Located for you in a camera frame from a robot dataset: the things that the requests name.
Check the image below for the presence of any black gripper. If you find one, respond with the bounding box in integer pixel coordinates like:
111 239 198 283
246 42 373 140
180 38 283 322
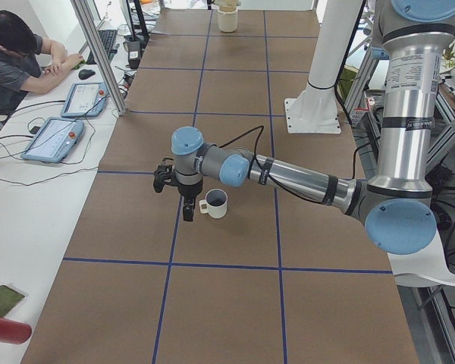
177 180 203 221

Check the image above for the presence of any white mug with HOME print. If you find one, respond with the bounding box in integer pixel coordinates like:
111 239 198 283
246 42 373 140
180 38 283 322
199 189 228 219

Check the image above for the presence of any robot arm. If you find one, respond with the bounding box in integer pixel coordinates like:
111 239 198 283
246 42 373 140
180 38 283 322
154 1 455 255

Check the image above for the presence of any far blue teach pendant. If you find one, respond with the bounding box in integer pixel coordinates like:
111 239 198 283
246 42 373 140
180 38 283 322
61 82 109 118

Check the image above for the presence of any blue teach pendant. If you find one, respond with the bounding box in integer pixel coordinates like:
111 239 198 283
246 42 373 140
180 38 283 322
20 118 84 163
61 82 109 118

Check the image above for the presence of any near blue teach pendant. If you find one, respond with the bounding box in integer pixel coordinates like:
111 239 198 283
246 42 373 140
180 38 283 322
20 118 84 163

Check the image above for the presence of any black computer mouse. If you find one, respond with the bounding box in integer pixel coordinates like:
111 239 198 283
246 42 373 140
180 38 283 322
78 69 96 80

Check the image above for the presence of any black keyboard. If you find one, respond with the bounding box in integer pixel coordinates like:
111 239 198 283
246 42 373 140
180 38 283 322
86 29 119 64

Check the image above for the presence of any cream plastic basket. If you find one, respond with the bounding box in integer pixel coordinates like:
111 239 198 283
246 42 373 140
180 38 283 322
217 5 238 33

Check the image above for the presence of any green cloth bag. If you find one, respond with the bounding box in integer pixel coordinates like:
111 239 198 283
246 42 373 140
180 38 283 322
0 285 25 318

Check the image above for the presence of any person in grey shirt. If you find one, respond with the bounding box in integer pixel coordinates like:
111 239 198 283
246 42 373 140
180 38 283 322
0 10 83 115

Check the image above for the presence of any red cylinder bottle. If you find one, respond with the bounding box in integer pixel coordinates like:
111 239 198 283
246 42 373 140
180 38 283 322
0 318 32 344

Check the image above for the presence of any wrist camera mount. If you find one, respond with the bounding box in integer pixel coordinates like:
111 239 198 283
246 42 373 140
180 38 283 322
153 157 178 193

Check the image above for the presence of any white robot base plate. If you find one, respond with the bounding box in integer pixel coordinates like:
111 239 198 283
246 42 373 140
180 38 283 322
284 96 341 134

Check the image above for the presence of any aluminium frame post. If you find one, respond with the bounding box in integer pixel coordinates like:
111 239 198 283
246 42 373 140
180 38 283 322
71 0 127 116

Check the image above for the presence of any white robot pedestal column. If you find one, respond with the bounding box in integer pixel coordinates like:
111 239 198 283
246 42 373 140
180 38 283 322
307 1 365 90

